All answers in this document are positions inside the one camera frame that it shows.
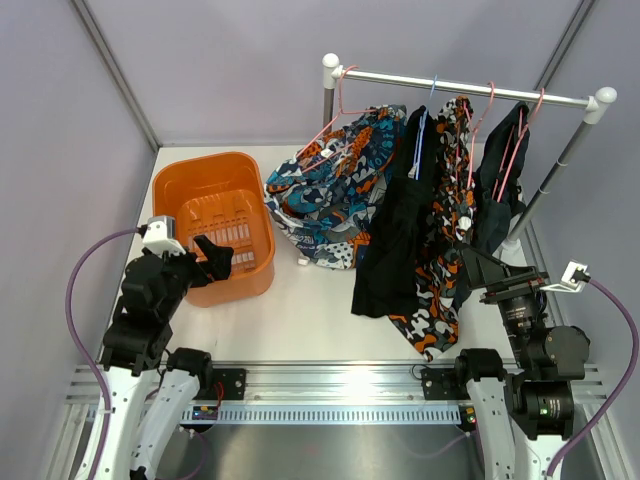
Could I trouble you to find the dark navy shorts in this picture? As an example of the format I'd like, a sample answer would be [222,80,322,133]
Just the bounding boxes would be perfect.
[472,102,530,254]

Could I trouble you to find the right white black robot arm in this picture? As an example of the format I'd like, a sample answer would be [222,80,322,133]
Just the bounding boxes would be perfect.
[452,246,590,479]

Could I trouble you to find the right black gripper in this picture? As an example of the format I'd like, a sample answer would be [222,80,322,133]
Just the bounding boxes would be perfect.
[460,242,549,368]

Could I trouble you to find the white slotted cable duct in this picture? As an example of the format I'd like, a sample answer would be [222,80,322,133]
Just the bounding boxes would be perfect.
[178,404,462,426]

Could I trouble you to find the pink hanger under camouflage shorts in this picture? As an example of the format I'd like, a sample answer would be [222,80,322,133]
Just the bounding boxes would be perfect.
[464,81,496,190]

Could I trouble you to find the orange grey camouflage shorts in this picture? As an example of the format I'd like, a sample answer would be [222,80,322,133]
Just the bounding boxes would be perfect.
[389,96,477,362]

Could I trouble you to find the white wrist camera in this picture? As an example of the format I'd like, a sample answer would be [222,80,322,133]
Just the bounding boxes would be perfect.
[142,215,186,256]
[542,260,591,293]

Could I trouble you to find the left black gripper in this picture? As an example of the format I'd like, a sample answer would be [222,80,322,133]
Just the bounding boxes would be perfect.
[154,234,233,319]

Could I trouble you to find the black shorts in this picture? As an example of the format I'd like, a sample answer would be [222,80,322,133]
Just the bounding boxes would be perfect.
[351,106,439,318]

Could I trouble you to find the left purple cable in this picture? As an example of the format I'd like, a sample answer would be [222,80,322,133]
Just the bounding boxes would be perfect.
[67,227,149,480]

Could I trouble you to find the pink hanger under navy shorts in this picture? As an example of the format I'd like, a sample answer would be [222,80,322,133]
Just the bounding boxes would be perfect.
[493,87,545,203]

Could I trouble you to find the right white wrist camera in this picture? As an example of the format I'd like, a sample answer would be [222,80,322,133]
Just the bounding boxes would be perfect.
[542,260,591,293]

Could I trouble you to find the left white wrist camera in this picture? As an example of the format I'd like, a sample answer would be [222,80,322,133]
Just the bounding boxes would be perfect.
[142,215,186,256]

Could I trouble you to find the silver clothes rack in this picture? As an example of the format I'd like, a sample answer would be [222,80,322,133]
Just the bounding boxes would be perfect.
[322,53,618,262]

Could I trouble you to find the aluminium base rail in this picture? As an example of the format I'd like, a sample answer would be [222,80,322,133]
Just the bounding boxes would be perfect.
[64,362,608,406]

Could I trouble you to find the orange plastic laundry basket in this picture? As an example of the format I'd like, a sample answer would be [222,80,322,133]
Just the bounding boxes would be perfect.
[152,152,275,308]

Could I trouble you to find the pink wire hanger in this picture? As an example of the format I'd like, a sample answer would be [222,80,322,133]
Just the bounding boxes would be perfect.
[301,65,359,173]

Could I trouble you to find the blue orange patterned shorts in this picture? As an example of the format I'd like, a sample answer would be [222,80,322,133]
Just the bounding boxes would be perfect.
[264,104,407,270]

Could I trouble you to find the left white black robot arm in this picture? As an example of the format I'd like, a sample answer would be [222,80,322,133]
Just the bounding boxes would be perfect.
[76,235,234,479]

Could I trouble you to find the blue wire hanger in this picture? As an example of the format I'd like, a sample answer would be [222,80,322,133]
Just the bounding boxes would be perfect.
[409,75,438,181]

